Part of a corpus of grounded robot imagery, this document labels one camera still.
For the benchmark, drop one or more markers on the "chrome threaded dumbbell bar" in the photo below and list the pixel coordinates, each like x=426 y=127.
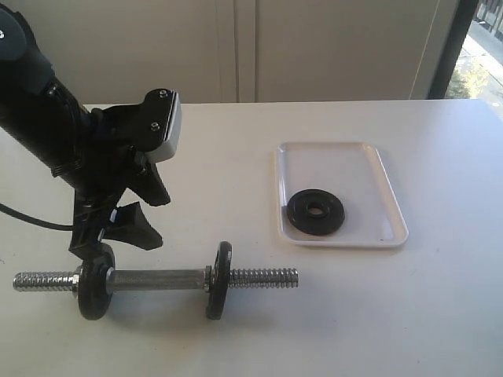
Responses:
x=158 y=280

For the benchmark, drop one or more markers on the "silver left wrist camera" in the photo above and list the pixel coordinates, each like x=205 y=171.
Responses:
x=160 y=118

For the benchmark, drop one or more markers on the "white rectangular plastic tray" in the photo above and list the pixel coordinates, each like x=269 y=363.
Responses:
x=353 y=172

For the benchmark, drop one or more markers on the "dark window frame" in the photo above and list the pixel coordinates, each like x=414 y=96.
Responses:
x=457 y=32

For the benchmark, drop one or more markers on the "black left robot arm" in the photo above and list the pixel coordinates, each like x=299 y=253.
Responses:
x=36 y=108

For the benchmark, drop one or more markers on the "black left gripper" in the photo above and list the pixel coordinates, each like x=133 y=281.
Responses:
x=107 y=163

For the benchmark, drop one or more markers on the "black weight plate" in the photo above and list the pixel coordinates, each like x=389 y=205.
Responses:
x=219 y=282
x=93 y=297
x=315 y=212

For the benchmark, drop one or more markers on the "beige cabinet with doors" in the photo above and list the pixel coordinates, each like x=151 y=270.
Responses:
x=111 y=52

